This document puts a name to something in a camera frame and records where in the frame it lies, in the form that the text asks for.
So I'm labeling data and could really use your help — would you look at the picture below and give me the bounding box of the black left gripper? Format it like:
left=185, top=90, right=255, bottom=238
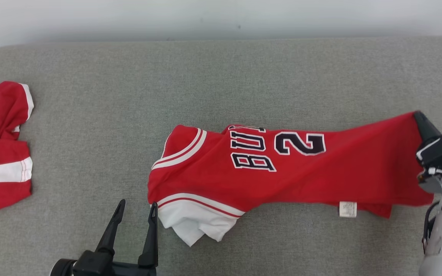
left=96, top=199, right=159, bottom=276

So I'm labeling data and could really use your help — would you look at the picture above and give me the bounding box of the red basketball jersey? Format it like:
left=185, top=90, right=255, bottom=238
left=147, top=111, right=434, bottom=247

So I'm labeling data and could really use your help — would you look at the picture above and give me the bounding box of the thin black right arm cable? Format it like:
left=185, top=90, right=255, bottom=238
left=422, top=200, right=441, bottom=254

